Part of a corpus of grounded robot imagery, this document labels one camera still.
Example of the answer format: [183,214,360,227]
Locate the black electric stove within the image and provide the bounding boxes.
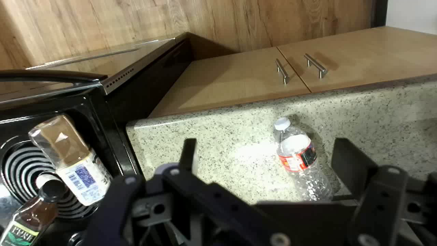
[0,32,194,246]

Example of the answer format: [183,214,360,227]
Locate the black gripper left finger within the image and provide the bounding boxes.
[161,137,292,246]

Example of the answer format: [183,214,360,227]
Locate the clear bag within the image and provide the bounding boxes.
[27,114,113,208]

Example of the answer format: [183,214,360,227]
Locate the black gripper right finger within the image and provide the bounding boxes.
[330,137,408,246]

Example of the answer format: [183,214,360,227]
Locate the large coil burner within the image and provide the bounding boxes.
[0,136,100,222]

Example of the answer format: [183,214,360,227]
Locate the small dark sauce bottle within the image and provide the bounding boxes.
[0,180,63,246]

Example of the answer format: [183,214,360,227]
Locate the silver lower cabinet handle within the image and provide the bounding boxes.
[274,58,293,87]
[303,53,329,81]

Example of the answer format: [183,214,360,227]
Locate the clear water bottle red label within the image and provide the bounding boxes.
[272,117,341,203]

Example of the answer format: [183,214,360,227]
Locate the oven door handle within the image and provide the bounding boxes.
[0,69,109,94]

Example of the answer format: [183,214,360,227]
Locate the wooden lower cabinet door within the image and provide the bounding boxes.
[276,27,437,95]
[149,46,311,121]

